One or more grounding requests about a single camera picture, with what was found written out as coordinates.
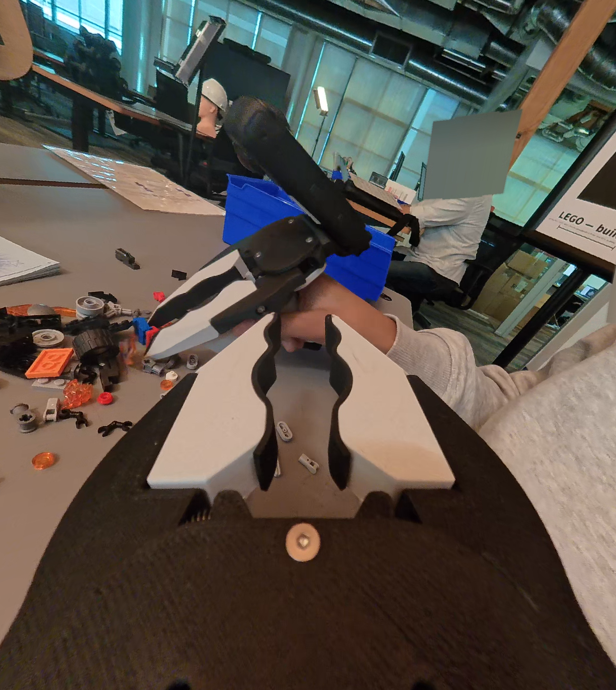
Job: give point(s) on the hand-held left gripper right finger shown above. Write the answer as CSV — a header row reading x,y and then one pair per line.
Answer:
x,y
394,426

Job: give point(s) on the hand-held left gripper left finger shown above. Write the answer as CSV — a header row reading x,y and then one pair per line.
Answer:
x,y
205,426

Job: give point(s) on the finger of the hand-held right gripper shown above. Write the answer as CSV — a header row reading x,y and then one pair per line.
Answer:
x,y
200,277
189,337

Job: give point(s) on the small red lego piece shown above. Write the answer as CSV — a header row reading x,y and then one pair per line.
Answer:
x,y
151,335

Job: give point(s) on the small blue lego brick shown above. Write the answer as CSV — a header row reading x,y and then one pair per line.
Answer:
x,y
140,326

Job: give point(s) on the pile of lego parts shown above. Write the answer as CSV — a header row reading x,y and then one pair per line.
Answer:
x,y
11,326

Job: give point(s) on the person's right forearm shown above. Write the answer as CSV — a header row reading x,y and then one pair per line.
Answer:
x,y
437,361

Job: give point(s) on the small grey lego connector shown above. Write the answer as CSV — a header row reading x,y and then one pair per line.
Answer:
x,y
284,431
308,463

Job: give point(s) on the black lego tyre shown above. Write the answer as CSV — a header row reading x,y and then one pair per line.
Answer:
x,y
95,345

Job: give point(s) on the lego instruction booklet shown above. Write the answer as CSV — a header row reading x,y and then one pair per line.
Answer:
x,y
11,253

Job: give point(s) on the person's right hand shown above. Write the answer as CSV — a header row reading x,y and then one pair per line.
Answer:
x,y
335,302

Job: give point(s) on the blue plastic bin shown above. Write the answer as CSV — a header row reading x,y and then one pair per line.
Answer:
x,y
264,215

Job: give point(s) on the white printed sheet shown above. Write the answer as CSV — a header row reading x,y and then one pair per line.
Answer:
x,y
140,186

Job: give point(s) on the black office chair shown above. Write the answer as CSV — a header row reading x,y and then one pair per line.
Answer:
x,y
442,291

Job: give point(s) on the small studio light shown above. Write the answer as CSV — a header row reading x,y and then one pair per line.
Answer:
x,y
321,100

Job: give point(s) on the mannequin head with white helmet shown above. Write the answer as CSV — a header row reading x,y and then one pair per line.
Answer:
x,y
213,105

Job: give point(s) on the person's grey hoodie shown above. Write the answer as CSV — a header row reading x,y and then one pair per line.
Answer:
x,y
583,458

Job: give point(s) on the stack of cardboard boxes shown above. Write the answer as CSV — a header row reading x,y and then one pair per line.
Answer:
x,y
523,269

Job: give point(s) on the long wooden desk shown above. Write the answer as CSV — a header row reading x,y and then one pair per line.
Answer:
x,y
97,100

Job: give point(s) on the tilted light panel on stand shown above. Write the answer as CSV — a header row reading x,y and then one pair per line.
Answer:
x,y
200,46

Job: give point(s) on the black and white sign board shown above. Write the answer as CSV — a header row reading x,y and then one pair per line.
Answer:
x,y
604,178

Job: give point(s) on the grey flexible duct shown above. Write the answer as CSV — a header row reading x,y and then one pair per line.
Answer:
x,y
588,48

